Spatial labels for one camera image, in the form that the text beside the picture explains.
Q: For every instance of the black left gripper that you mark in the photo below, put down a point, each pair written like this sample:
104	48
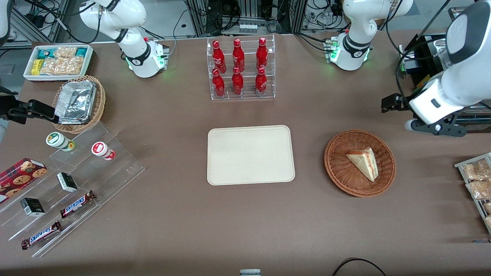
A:
401	102

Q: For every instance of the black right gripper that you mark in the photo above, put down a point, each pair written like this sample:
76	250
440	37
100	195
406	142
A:
8	105

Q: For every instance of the triangular sandwich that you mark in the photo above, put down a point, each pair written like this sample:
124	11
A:
364	163

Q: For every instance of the light tan wicker basket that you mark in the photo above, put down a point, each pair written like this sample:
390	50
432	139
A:
99	103

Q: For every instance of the brown round wicker basket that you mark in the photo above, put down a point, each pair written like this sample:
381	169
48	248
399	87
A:
341	172

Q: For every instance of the beige rectangular serving tray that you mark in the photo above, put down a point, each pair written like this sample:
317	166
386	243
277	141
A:
249	155

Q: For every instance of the green lid yogurt cup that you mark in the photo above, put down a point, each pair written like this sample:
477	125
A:
57	140

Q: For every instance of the white rectangular snack bin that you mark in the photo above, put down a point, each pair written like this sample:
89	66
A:
57	78

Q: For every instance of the silver foil container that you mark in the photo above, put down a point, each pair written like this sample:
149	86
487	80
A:
76	101

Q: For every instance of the black box with yellow panel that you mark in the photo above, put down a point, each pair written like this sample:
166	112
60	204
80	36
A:
424	82

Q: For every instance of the yellow snack packet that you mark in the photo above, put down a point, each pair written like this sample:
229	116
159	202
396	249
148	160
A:
36	67

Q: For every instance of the clear bag of crackers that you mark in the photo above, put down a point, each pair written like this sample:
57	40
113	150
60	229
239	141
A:
65	52
61	66

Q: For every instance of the teal snack packet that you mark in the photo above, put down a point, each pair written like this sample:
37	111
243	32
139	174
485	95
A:
82	52
46	53

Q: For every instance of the red tartan cookie box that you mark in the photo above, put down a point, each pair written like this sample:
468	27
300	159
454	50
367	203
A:
21	176

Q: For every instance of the red lid yogurt cup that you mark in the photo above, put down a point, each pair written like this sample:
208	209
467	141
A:
101	149

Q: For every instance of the small black carton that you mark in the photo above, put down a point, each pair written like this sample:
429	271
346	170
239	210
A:
32	207
67	182

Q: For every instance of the thin black rod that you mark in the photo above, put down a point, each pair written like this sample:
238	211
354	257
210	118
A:
427	25

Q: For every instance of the black metal rack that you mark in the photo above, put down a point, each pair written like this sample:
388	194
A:
479	115

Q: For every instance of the clear acrylic tiered stand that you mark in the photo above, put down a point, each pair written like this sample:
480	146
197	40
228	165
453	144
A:
115	172

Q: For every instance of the Snickers chocolate bar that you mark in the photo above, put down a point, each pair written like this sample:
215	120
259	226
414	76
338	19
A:
41	235
76	204

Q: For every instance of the clear bag of nut snacks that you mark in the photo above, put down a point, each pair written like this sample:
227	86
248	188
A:
488	222
477	170
487	207
479	189

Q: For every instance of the red cola bottle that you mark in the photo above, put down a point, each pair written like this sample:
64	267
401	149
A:
237	82
218	84
262	53
261	82
218	55
238	55

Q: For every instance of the clear acrylic bottle rack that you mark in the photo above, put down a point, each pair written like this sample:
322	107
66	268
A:
247	96

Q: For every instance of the white power strip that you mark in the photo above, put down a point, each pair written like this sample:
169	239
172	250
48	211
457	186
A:
248	28

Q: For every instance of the small grey device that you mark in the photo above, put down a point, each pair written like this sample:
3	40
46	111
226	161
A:
250	272

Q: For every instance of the aluminium profile frame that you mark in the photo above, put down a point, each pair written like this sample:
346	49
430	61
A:
38	27

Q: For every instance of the aluminium frame equipment rack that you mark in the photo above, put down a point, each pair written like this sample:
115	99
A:
199	17

